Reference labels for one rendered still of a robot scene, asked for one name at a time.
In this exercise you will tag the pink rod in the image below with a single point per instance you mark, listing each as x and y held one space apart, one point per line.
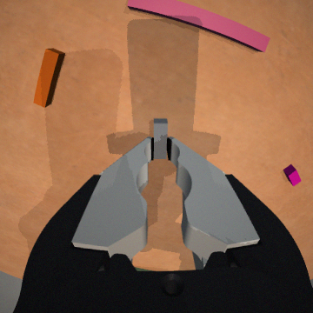
203 19

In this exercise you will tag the magenta rectangular block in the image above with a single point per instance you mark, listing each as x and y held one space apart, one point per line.
292 175

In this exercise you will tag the orange rod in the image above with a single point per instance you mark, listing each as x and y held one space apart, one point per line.
47 80

